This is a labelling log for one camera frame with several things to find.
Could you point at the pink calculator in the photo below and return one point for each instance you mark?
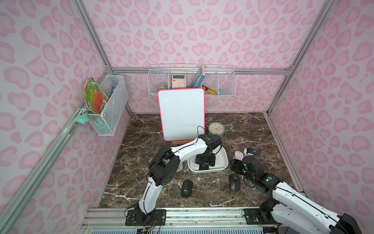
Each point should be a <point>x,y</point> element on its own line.
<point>178,81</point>

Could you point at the black mouse rounded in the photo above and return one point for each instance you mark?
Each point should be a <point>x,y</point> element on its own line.
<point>235,183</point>

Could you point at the green snack bag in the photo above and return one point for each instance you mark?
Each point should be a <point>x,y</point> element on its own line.
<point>95,98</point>

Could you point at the green round clock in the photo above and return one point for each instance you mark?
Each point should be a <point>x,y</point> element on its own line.
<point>216,128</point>

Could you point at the grey computer mouse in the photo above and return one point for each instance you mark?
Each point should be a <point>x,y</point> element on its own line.
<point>180,167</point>

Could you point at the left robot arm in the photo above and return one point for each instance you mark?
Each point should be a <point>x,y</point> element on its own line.
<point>164,165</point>

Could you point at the pink framed whiteboard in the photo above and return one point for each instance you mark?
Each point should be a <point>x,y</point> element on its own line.
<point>182,113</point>

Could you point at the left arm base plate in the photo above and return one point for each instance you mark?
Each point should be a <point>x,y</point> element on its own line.
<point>137,218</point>

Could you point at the green wall hook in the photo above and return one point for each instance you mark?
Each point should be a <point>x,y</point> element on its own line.
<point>83,118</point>

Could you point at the white mesh side basket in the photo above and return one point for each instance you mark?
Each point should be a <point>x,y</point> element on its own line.
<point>105,124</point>

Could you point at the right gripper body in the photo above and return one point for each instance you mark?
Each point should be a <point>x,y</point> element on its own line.
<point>244,158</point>

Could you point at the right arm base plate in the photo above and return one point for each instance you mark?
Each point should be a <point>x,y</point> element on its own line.
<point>258,216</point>

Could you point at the white computer mouse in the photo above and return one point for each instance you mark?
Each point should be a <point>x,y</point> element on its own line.
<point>238,155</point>

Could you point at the blue book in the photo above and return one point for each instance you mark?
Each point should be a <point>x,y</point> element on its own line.
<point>199,77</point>

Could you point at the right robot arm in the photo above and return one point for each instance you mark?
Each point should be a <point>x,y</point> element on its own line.
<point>288,207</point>

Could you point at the wooden whiteboard stand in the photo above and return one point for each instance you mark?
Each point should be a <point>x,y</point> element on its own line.
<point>180,142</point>

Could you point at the yellow utility knife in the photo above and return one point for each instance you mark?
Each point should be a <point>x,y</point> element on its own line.
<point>208,90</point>

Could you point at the white storage box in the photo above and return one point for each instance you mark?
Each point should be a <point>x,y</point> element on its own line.
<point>221,162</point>

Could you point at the black mouse with logo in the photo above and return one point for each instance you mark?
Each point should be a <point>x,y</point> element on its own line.
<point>186,189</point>

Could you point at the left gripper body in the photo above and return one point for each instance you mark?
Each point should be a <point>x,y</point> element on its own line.
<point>204,159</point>

